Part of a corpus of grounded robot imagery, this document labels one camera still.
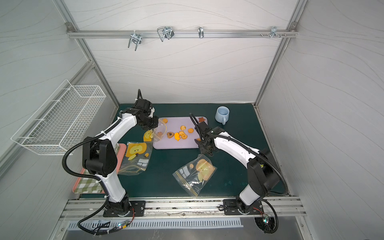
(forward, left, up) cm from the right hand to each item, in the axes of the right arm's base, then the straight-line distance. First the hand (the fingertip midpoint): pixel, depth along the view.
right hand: (205, 147), depth 86 cm
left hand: (+12, +30, +5) cm, 33 cm away
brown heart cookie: (+12, +24, -7) cm, 28 cm away
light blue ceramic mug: (+30, -12, -5) cm, 33 cm away
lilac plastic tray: (+13, +17, -7) cm, 23 cm away
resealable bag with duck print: (-5, +43, -8) cm, 44 cm away
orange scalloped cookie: (+17, +11, -8) cm, 22 cm away
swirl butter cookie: (+19, +16, -7) cm, 26 cm away
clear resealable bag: (+5, +30, +4) cm, 31 cm away
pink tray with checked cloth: (-22, +65, -6) cm, 68 cm away
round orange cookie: (+23, +30, -5) cm, 38 cm away
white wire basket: (-6, +69, +24) cm, 74 cm away
